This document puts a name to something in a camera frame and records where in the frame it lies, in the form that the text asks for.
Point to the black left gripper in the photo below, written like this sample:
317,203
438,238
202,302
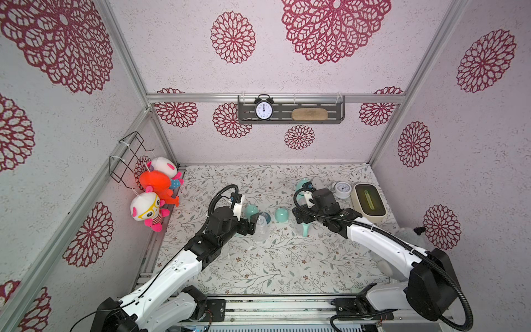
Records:
245,229

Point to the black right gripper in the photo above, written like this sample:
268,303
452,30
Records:
301,214

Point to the teal nipple collar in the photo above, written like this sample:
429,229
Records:
267,217

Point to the mint bottle cap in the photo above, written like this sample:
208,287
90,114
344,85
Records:
281,215
251,210
304,186

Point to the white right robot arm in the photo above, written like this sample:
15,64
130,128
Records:
431,287

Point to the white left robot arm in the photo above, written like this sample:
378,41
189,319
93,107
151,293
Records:
150,308

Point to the white small alarm clock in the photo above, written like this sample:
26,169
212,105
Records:
341,189

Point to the cream box dark lid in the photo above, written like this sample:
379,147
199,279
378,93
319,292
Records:
367,201

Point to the orange plush toy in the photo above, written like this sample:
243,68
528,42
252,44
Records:
159,183

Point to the wooden brush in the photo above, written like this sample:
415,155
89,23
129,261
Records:
309,114

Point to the white plush red striped outfit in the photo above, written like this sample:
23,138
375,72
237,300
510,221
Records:
148,208

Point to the white plush blue polka-dot outfit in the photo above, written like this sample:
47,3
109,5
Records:
168,168

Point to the black alarm clock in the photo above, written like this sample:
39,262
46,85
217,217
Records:
264,106

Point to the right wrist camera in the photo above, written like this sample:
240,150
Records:
308,197

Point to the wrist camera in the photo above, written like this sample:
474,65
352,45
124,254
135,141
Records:
308,197
237,201

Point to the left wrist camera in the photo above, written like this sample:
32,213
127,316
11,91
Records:
237,201

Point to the grey wall shelf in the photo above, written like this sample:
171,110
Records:
335,107

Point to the black wire basket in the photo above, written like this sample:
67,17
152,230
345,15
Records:
121,166

